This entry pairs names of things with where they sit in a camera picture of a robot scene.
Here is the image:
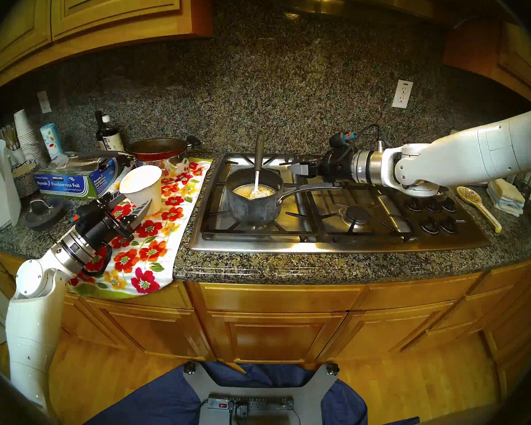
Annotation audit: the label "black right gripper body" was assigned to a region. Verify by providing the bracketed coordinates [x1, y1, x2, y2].
[319, 146, 357, 183]

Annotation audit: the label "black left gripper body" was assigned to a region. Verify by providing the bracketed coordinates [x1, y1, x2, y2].
[77, 204, 135, 252]

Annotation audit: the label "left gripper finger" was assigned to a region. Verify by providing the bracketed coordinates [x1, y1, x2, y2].
[128, 200, 153, 233]
[100, 190, 127, 211]

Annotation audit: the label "white paper cup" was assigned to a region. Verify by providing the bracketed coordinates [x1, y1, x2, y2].
[119, 165, 163, 216]

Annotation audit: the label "black handled metal spoon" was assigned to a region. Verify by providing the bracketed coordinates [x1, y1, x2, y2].
[252, 128, 266, 198]

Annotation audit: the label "floral dish towel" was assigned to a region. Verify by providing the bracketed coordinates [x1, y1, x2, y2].
[66, 158, 214, 300]

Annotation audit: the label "blue foil box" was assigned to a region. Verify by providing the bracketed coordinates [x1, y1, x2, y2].
[33, 158, 120, 200]

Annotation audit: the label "crumpled aluminium foil sheet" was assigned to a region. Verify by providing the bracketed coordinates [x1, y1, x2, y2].
[49, 152, 111, 171]

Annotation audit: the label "steel pan red interior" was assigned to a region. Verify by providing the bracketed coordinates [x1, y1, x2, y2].
[66, 135, 202, 183]

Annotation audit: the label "black round burner cap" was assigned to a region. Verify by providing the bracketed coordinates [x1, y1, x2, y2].
[341, 206, 371, 225]

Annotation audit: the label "black round lid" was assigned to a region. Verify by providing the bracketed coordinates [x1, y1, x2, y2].
[24, 197, 67, 232]

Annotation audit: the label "dark bottle white label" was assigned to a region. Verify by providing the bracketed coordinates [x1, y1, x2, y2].
[101, 115, 125, 152]

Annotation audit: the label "dark grey saucepan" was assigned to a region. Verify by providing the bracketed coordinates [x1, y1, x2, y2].
[226, 167, 342, 227]

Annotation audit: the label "black cast iron grate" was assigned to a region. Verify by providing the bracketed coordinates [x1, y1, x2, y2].
[312, 156, 419, 243]
[200, 154, 321, 234]

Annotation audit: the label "stainless steel gas cooktop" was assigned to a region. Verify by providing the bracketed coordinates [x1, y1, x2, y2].
[189, 153, 492, 254]

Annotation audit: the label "floral print canister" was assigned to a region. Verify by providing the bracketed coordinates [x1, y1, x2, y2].
[40, 123, 64, 160]

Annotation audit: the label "patterned woven basket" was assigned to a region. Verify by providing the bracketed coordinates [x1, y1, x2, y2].
[12, 162, 39, 199]

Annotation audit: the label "stack of paper cups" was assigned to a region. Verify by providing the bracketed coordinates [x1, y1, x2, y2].
[13, 109, 47, 166]

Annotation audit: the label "wooden chopsticks bunch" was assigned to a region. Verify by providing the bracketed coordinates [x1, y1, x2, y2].
[1, 124, 20, 151]

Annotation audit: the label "wooden lower cabinets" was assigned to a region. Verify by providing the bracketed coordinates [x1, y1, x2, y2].
[0, 247, 531, 385]

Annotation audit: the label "folded dish cloths stack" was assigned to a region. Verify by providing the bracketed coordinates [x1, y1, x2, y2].
[487, 178, 526, 217]

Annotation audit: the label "blue cloth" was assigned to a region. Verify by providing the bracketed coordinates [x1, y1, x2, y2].
[86, 361, 421, 425]

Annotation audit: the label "wooden upper cabinet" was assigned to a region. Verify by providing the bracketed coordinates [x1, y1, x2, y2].
[0, 0, 214, 97]
[442, 17, 531, 106]

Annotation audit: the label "grey power strip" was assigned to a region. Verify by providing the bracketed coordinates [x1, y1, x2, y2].
[208, 395, 295, 412]

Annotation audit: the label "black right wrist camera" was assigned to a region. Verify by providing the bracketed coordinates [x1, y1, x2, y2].
[329, 132, 358, 150]

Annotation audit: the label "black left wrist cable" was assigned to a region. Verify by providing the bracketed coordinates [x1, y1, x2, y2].
[83, 245, 113, 278]

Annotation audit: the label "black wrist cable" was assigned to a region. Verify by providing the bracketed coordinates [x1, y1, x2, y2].
[83, 245, 113, 278]
[350, 124, 383, 151]

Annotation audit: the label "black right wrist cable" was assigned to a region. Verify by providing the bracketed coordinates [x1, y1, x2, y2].
[350, 124, 383, 151]

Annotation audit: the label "white wall outlet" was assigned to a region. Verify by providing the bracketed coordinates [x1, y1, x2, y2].
[392, 79, 414, 109]

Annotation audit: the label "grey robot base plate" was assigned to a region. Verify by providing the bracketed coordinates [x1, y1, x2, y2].
[184, 361, 340, 425]

